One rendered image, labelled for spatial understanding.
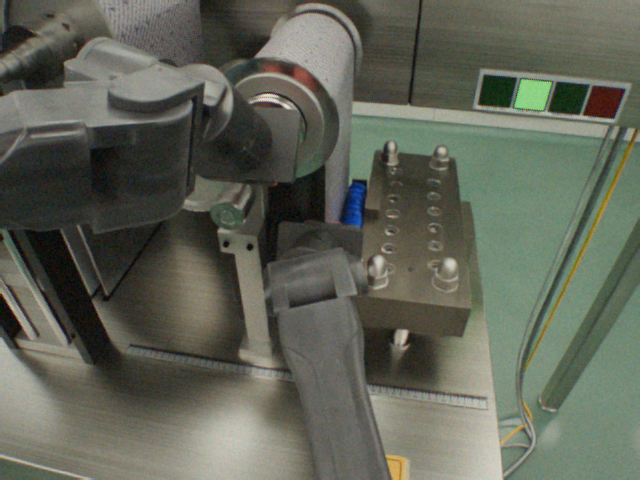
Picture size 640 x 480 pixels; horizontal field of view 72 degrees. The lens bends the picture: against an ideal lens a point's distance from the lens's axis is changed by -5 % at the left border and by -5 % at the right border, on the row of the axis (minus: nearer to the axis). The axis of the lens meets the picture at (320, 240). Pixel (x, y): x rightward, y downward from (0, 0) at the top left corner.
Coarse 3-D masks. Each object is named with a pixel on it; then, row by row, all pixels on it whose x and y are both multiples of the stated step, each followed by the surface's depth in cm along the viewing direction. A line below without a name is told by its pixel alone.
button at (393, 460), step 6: (390, 456) 55; (396, 456) 55; (390, 462) 54; (396, 462) 54; (402, 462) 54; (390, 468) 54; (396, 468) 54; (402, 468) 54; (396, 474) 53; (402, 474) 53
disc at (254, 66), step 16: (240, 64) 48; (256, 64) 47; (272, 64) 47; (288, 64) 47; (240, 80) 49; (304, 80) 47; (320, 80) 47; (320, 96) 48; (336, 112) 49; (336, 128) 50; (320, 160) 53
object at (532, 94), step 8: (528, 80) 74; (520, 88) 75; (528, 88) 75; (536, 88) 74; (544, 88) 74; (520, 96) 76; (528, 96) 75; (536, 96) 75; (544, 96) 75; (520, 104) 77; (528, 104) 76; (536, 104) 76; (544, 104) 76
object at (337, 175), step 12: (348, 108) 68; (348, 120) 70; (348, 132) 72; (336, 144) 58; (348, 144) 73; (336, 156) 60; (348, 156) 76; (336, 168) 61; (348, 168) 78; (336, 180) 63; (348, 180) 81; (336, 192) 65; (336, 204) 66; (336, 216) 68
